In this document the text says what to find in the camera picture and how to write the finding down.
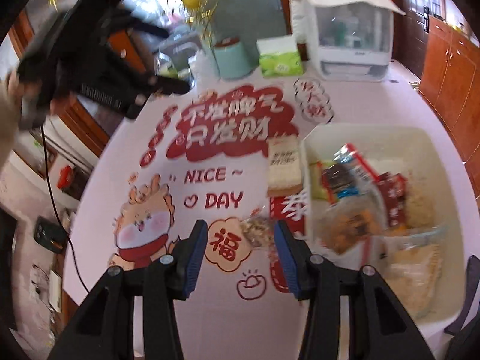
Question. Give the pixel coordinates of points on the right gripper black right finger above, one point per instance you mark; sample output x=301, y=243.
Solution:
x=379, y=325

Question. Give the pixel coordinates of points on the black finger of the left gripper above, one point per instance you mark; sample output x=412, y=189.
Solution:
x=165, y=84
x=122, y=20

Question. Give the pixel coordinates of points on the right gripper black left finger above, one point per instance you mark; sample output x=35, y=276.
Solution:
x=103, y=325

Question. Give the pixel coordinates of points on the large yellow cake packet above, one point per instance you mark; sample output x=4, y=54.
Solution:
x=414, y=265

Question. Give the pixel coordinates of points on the fried snack clear bag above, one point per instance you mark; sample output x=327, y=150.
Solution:
x=350, y=221

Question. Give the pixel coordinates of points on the yellow cracker packet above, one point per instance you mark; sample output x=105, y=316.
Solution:
x=419, y=207

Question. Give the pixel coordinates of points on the beige sandwich biscuit packet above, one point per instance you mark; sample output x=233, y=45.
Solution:
x=285, y=176

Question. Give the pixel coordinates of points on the dark red snack packet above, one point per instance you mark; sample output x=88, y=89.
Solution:
x=393, y=188

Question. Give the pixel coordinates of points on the green small snack packet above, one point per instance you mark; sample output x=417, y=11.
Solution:
x=319, y=186

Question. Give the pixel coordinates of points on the red white wafer packet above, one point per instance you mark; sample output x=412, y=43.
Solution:
x=364, y=175

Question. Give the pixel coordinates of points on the dark chocolate cookie packet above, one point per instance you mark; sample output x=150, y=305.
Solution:
x=339, y=181

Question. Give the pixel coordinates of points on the brown nut candy packet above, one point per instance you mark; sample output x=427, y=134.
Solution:
x=258, y=231

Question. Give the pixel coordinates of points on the person left hand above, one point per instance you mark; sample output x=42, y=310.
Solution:
x=14, y=92

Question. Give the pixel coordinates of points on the teal canister brown lid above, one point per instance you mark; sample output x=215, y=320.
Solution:
x=232, y=59

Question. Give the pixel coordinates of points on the pink printed tablecloth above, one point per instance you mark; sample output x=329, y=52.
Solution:
x=210, y=148

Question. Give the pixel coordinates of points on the green tissue pack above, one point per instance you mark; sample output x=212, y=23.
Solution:
x=279, y=57

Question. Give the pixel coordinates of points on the white desktop cup cabinet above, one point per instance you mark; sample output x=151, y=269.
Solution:
x=347, y=39

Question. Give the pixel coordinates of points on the orange wooden cabinet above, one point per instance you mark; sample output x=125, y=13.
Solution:
x=438, y=41

